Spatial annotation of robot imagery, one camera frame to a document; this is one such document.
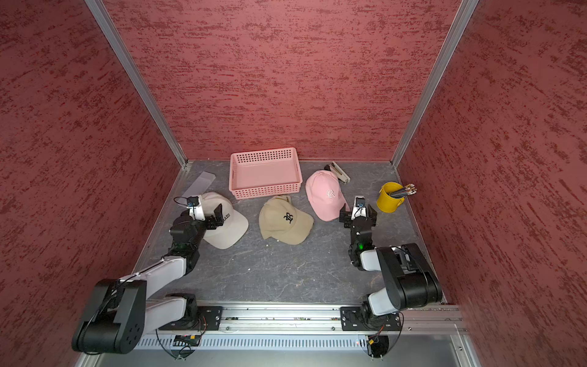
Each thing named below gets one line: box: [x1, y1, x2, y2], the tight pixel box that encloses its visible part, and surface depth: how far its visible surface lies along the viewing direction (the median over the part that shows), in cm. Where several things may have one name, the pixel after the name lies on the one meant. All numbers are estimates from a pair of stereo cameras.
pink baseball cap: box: [304, 169, 351, 222], surface depth 103 cm
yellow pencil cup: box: [376, 181, 406, 214], surface depth 97 cm
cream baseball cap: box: [201, 191, 250, 250], surface depth 94 cm
